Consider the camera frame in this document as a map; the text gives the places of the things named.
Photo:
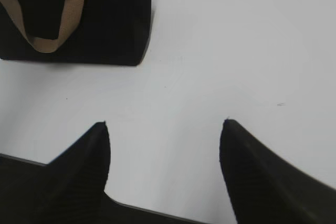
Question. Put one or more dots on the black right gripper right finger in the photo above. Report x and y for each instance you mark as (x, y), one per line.
(264, 188)

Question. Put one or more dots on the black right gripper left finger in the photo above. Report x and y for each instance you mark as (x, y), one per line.
(66, 190)

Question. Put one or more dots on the black tote bag tan handles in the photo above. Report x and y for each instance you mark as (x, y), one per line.
(113, 32)

